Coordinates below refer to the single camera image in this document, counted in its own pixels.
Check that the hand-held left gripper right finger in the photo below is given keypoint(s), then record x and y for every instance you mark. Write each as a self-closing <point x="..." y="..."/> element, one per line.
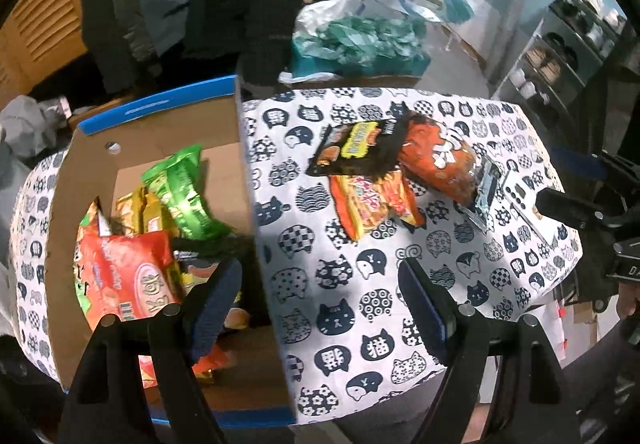
<point x="425" y="310"/>

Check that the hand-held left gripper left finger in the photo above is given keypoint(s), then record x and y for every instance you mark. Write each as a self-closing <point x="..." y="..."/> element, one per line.
<point x="215" y="310"/>

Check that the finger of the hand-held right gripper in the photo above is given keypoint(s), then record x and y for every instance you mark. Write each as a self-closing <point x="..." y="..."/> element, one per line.
<point x="575" y="159"/>
<point x="565" y="206"/>

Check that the light blue snack packet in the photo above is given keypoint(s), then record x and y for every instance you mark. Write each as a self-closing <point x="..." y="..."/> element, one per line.
<point x="485" y="189"/>

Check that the red snack packet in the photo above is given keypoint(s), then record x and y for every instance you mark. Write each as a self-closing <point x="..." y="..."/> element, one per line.
<point x="125" y="274"/>

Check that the orange packet with yellow edge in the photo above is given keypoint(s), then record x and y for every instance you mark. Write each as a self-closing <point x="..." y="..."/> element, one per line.
<point x="375" y="205"/>

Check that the green snack packet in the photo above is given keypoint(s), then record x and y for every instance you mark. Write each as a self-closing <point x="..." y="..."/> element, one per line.
<point x="180" y="194"/>

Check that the gold snack packet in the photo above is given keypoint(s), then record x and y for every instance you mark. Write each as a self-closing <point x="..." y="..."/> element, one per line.
<point x="137" y="216"/>

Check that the orange packet with white characters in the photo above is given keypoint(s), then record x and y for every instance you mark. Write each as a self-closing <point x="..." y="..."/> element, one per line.
<point x="440" y="164"/>

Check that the blue cardboard box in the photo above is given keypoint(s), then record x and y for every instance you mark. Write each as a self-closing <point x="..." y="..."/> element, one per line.
<point x="220" y="169"/>

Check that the black and orange snack packet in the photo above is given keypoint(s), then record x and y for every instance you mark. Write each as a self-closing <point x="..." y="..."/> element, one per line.
<point x="360" y="144"/>

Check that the cat print tablecloth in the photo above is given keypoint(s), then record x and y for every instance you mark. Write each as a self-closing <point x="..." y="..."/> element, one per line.
<point x="350" y="274"/>

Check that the rows of shoes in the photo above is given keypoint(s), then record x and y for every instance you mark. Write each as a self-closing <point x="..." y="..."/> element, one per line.
<point x="550" y="62"/>

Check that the grey shoe rack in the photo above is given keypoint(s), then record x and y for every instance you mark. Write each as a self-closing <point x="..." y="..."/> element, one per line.
<point x="575" y="34"/>

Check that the bunch of green plastic bags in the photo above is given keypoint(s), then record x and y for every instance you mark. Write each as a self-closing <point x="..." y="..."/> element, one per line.
<point x="365" y="34"/>

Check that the grey cloth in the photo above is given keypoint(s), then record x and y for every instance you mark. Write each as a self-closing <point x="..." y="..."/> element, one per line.
<point x="30" y="124"/>

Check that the white plastic bag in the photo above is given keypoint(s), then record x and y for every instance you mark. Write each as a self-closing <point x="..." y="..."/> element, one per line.
<point x="320" y="14"/>

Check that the wooden louvered wardrobe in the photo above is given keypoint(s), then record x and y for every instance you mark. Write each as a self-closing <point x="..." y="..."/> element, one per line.
<point x="45" y="24"/>

